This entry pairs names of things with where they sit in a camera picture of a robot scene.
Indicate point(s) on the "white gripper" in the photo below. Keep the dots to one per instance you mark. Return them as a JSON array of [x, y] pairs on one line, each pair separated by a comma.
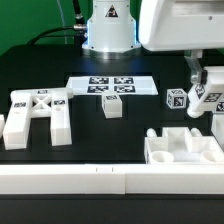
[[169, 25]]

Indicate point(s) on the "white chair seat part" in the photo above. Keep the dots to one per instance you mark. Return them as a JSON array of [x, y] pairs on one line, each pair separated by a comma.
[[181, 145]]

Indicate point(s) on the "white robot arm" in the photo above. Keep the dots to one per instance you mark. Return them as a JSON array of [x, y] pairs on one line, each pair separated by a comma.
[[111, 30]]

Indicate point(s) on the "white tagged small block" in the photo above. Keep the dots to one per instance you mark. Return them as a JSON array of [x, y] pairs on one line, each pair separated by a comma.
[[176, 98]]

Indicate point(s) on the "white part left edge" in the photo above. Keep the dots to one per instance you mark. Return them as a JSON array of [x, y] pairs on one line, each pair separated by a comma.
[[2, 123]]

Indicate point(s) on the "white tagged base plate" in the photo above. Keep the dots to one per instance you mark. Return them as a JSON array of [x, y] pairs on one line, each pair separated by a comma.
[[123, 85]]

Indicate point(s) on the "white chair back frame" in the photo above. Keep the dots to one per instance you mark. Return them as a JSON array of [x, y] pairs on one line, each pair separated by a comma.
[[28, 104]]

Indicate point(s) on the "white front rail barrier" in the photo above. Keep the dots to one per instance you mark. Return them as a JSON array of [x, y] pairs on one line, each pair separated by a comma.
[[111, 179]]

